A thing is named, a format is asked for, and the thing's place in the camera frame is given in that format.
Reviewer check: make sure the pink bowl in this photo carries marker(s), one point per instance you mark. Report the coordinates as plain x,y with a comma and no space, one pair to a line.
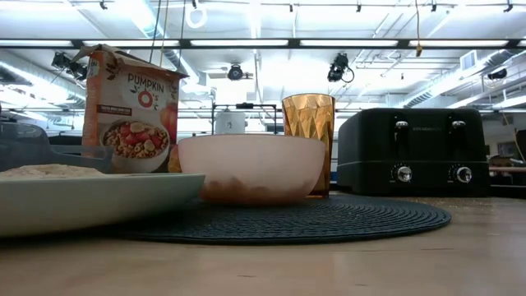
250,164

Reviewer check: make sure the pumpkin cereal box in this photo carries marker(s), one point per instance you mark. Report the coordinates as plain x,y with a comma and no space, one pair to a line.
131,94

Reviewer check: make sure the pale grey plate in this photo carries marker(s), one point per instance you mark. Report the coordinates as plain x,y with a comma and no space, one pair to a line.
102,201

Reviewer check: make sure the bagel half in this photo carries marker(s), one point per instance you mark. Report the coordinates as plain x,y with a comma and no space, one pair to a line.
53,170

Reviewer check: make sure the black metal rack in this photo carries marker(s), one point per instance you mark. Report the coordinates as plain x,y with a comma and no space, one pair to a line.
263,107

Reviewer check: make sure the white container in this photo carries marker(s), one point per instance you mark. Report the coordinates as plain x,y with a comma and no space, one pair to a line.
230,122

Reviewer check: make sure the red apple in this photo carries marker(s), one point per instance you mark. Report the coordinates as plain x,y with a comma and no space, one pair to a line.
175,160

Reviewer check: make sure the round dark blue woven placemat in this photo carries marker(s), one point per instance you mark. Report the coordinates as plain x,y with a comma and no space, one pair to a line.
328,222

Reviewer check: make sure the black four-slot toaster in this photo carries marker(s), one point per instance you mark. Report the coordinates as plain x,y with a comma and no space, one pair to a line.
431,148

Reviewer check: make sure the black overhead camera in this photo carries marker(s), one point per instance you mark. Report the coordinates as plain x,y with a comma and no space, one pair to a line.
235,72

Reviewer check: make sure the black ceiling-hung camera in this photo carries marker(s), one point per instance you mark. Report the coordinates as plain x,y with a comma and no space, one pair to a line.
70,66
339,67

